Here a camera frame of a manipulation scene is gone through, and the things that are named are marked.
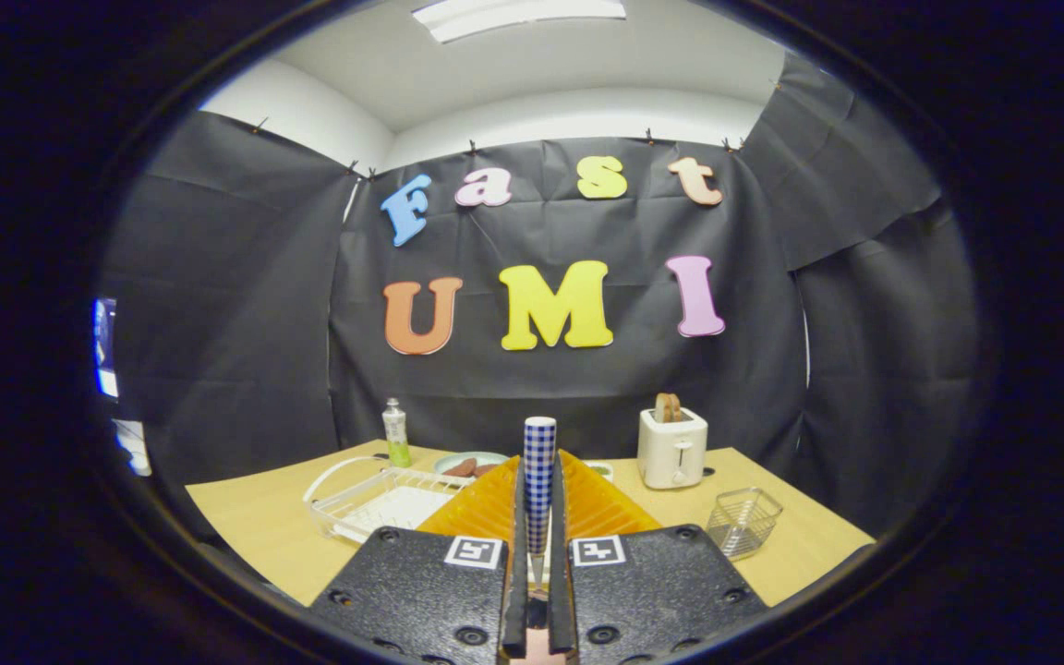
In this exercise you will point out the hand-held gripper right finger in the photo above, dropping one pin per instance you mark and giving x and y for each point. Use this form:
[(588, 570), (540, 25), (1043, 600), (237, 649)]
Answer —
[(562, 591)]

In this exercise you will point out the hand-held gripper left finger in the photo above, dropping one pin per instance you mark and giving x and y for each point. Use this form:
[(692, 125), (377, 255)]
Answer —
[(516, 591)]

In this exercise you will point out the small white divided dish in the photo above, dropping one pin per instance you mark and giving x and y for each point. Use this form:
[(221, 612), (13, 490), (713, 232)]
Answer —
[(600, 471)]

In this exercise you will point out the pale green plate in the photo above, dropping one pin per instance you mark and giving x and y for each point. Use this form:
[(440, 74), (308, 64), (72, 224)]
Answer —
[(486, 456)]

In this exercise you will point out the brown sausages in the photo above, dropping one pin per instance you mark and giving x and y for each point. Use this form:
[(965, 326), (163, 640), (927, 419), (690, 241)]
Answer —
[(465, 467)]

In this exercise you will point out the white toaster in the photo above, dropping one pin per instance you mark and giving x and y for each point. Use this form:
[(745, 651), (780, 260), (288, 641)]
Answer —
[(671, 453)]

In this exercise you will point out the green and white tube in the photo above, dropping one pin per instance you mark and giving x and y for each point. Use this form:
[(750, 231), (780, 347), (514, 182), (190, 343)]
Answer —
[(396, 434)]

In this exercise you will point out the brown toast slice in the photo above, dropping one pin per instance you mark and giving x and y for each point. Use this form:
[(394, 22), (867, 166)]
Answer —
[(668, 406)]

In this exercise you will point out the black backdrop cloth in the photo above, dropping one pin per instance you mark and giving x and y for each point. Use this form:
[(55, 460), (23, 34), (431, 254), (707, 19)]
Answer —
[(236, 323)]

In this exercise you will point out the ceiling light panel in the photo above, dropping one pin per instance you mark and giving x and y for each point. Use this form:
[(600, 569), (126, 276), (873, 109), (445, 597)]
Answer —
[(518, 17)]

